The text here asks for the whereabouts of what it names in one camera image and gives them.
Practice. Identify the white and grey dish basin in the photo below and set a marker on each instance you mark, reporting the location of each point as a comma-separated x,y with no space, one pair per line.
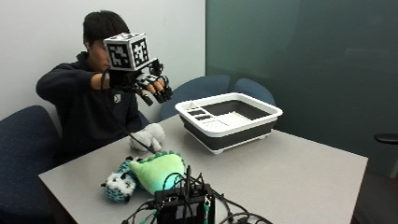
228,123

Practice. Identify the blue round-backed chair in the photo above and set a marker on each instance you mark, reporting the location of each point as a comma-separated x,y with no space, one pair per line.
199,90
255,90

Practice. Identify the white cube of black markers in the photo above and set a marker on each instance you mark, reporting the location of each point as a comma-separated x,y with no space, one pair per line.
127,51

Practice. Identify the black chair armrest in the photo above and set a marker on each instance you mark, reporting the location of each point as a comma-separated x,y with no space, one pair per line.
388,138

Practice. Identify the teal spotted plush owl toy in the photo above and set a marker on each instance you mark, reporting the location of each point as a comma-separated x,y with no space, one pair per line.
120,183

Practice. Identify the large blue office chair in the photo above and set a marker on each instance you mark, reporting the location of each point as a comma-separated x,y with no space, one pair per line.
25,161

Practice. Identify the black electronics box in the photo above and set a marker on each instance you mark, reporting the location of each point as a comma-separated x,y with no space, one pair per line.
183,207

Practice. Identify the the person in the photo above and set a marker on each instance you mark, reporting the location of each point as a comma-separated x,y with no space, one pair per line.
86,115

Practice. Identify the green plush dinosaur toy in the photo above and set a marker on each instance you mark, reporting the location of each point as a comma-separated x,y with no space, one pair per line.
155,171

